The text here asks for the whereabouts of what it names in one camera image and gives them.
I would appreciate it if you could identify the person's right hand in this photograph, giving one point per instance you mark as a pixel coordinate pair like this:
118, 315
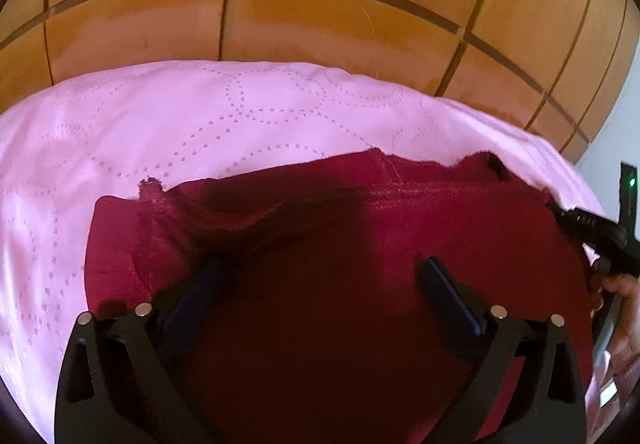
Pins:
625, 309

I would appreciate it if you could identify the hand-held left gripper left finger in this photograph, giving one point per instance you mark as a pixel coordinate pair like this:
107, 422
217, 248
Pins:
194, 296

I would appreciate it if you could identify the wooden wardrobe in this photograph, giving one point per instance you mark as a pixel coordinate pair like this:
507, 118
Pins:
320, 14

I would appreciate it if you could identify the maroon embroidered sweater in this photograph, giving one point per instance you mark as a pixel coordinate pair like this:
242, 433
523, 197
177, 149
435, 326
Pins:
320, 234

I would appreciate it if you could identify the pink dotted bedspread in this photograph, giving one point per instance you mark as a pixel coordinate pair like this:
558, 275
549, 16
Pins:
175, 124

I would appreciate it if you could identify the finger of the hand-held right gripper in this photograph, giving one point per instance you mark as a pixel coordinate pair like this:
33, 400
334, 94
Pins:
567, 215

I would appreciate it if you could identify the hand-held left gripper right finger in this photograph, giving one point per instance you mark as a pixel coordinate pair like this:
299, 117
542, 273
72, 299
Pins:
449, 300

